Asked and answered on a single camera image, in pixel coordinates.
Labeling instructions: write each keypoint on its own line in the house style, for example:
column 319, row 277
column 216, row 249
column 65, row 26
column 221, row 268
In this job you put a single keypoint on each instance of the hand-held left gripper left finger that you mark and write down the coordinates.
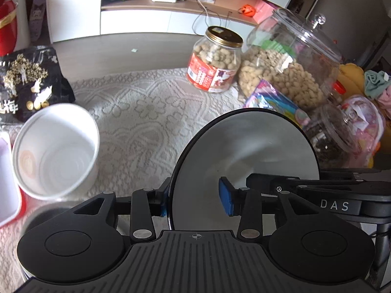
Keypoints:
column 164, row 202

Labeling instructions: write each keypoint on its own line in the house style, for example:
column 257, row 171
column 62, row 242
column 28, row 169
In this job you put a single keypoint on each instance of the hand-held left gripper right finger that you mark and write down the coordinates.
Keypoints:
column 226, row 193

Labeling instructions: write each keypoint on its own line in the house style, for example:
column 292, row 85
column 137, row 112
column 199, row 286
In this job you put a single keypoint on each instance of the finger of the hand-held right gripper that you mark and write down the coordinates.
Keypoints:
column 265, row 177
column 284, row 186

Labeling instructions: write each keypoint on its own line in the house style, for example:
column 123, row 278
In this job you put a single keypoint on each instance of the blue enamel bowl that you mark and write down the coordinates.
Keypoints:
column 250, row 155

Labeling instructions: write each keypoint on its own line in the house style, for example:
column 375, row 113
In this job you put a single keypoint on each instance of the white round disposable bowl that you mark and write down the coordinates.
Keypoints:
column 58, row 155

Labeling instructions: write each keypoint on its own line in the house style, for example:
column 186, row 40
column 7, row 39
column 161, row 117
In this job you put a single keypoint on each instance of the white rectangular plastic tray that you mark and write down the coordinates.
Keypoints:
column 6, row 186

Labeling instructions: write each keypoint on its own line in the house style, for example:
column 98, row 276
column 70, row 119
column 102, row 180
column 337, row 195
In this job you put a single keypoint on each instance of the small glass jar of seeds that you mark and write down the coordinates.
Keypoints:
column 333, row 137

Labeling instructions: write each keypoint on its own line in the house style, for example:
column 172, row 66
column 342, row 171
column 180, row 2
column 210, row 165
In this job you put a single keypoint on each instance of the pink candy bag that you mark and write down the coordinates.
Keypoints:
column 366, row 128

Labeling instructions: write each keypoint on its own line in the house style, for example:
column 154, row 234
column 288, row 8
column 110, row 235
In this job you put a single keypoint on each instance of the colourful marshmallow bag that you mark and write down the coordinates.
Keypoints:
column 275, row 103

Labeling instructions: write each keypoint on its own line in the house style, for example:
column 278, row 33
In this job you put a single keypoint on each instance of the white lace tablecloth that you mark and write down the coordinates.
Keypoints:
column 143, row 119

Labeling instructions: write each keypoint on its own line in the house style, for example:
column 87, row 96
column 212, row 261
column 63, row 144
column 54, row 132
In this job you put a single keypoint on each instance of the large glass jar with lid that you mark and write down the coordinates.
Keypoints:
column 293, row 61

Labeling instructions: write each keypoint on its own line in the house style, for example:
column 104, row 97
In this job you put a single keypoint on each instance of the green cloth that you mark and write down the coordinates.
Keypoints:
column 377, row 82

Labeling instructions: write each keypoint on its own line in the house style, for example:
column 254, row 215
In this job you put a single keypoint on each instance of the yellow plush toy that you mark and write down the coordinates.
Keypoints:
column 351, row 79

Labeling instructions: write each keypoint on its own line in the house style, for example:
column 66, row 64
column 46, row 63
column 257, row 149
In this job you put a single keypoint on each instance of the peanut jar with gold lid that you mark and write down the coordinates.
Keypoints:
column 213, row 64

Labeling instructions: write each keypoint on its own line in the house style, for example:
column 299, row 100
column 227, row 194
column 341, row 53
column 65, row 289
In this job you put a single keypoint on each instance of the orange pumpkin toy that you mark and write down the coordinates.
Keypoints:
column 246, row 10

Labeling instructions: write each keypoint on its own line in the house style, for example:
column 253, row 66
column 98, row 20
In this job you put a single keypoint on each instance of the pink box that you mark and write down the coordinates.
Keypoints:
column 265, row 9

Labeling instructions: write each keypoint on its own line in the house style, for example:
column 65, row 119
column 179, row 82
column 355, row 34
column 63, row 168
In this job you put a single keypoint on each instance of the black snack bag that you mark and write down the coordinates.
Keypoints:
column 33, row 82

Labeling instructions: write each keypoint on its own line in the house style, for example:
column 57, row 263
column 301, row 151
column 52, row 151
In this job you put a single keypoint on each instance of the white wooden tv cabinet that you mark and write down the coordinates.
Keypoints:
column 134, row 21

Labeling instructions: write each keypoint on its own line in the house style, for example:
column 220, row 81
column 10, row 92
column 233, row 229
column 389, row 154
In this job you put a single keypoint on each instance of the grey refrigerator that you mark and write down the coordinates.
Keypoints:
column 351, row 9

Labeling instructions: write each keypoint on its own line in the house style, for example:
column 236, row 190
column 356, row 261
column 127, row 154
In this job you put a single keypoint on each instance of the skateboard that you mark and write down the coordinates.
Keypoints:
column 37, row 9

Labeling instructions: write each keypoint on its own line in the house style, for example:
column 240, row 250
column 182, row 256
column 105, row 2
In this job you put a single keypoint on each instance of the red bin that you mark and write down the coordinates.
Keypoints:
column 6, row 21

